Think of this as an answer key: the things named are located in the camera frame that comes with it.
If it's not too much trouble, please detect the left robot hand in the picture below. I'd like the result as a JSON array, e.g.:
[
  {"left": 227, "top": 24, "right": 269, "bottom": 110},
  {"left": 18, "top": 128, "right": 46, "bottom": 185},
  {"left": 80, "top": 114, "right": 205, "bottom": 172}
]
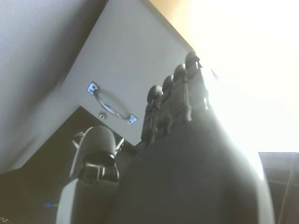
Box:
[{"left": 56, "top": 50, "right": 276, "bottom": 224}]

